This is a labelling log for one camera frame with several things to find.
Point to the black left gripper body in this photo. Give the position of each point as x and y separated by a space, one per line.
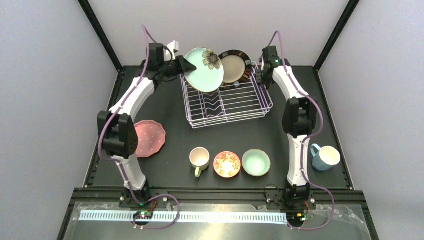
178 66

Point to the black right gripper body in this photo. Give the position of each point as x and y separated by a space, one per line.
260 76

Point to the green flower plate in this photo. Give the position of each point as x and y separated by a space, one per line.
209 73

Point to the white wire dish rack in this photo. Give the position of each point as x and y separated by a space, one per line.
247 101

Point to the black striped rim dinner plate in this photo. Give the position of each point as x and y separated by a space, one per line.
237 69

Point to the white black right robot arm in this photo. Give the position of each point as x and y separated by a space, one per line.
298 121

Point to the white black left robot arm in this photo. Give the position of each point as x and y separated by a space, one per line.
118 139

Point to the pink dotted plate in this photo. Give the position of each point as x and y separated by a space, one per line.
151 138

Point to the green glazed small bowl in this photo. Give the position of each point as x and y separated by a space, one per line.
256 162

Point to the orange floral small bowl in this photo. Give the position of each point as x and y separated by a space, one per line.
227 164

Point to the light blue mug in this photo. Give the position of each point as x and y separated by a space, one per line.
324 158

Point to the white led light strip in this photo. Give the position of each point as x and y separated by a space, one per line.
184 217

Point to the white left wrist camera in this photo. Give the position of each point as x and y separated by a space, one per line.
174 46

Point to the black frame post left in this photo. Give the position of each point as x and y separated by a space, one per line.
98 29

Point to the black frame post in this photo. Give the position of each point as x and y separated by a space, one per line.
98 29
336 32

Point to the cream mug green handle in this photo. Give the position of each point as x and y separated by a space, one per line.
200 159

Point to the black frame post right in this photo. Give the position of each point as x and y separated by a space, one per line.
336 32

